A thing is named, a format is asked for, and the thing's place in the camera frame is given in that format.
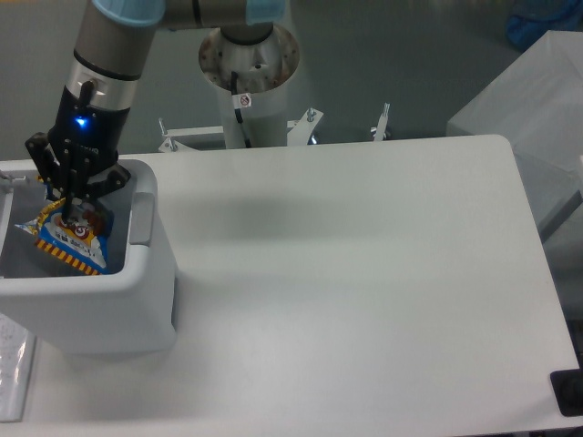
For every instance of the blue object in background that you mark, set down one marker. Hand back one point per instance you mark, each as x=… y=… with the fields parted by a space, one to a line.
x=530 y=20

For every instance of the blue snack bag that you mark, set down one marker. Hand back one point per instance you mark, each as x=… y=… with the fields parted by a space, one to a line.
x=80 y=240

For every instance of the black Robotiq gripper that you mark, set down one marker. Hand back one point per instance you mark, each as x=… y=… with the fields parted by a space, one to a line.
x=82 y=143

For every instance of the black device at table edge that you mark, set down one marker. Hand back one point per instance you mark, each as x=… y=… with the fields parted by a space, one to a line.
x=567 y=386

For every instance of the metal clamp bolt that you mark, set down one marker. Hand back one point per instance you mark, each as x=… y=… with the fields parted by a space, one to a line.
x=381 y=131

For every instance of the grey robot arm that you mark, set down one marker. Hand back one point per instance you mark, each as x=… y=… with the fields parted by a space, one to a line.
x=115 y=37

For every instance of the white side table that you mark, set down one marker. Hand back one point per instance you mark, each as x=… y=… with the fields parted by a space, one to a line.
x=536 y=104

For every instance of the white mounting bracket with bolts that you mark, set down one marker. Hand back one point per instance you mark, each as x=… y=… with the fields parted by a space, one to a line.
x=299 y=132

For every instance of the white plastic trash can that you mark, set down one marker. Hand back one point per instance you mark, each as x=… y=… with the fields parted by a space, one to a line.
x=128 y=308

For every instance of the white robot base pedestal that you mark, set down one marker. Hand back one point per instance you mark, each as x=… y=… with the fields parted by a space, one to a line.
x=250 y=68

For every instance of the laminated paper sheet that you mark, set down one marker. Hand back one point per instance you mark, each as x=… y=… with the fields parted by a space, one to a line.
x=17 y=352

